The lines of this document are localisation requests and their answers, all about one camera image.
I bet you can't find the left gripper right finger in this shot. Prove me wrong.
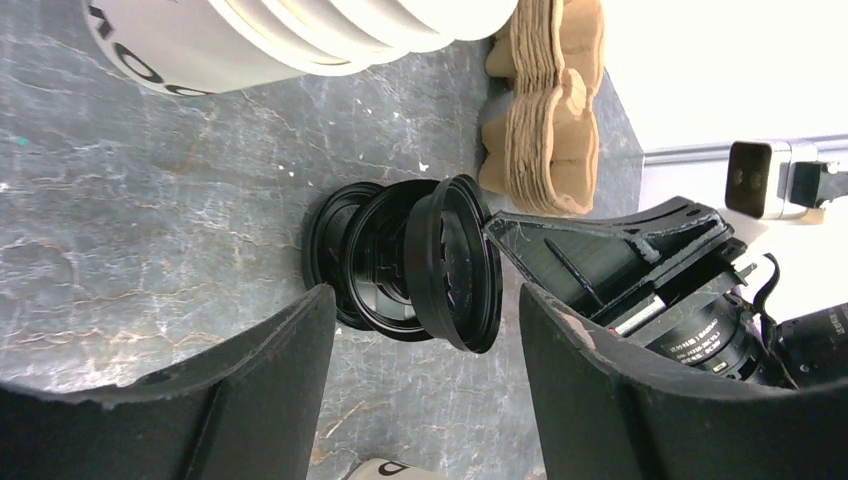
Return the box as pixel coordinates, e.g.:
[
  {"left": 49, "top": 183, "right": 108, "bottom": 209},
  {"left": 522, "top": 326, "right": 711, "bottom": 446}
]
[{"left": 519, "top": 283, "right": 847, "bottom": 479}]

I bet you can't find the single black lid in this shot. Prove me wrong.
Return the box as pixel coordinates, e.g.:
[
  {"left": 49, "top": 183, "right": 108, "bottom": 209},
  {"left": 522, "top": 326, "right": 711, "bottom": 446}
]
[{"left": 403, "top": 175, "right": 503, "bottom": 354}]

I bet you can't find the single white paper cup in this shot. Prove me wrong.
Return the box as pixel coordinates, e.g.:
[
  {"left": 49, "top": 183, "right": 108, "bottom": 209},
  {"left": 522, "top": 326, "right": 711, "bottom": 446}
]
[{"left": 347, "top": 458, "right": 448, "bottom": 480}]

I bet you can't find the stack of cardboard cup carriers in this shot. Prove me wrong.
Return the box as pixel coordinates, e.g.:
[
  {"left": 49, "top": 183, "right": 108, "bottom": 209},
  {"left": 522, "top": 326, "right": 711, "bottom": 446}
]
[{"left": 478, "top": 0, "right": 605, "bottom": 216}]

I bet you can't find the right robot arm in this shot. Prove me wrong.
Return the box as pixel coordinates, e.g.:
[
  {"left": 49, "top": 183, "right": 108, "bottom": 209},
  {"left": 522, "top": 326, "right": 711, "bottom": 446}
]
[{"left": 484, "top": 197, "right": 847, "bottom": 389}]

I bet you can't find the stack of black lids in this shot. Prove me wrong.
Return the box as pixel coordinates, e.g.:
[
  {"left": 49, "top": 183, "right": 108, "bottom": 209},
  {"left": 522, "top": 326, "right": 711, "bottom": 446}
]
[{"left": 302, "top": 179, "right": 438, "bottom": 343}]

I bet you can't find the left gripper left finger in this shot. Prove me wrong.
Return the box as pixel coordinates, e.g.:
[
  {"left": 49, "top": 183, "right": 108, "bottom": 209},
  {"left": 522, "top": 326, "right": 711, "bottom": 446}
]
[{"left": 1, "top": 285, "right": 336, "bottom": 479}]

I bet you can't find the stack of white paper cups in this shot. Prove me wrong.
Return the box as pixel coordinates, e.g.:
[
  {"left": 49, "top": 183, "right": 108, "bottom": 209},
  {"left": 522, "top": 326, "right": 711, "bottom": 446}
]
[{"left": 82, "top": 0, "right": 517, "bottom": 97}]

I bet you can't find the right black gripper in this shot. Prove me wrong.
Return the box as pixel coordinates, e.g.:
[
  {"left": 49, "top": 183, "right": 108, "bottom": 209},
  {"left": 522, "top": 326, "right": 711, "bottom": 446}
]
[{"left": 484, "top": 197, "right": 797, "bottom": 388}]

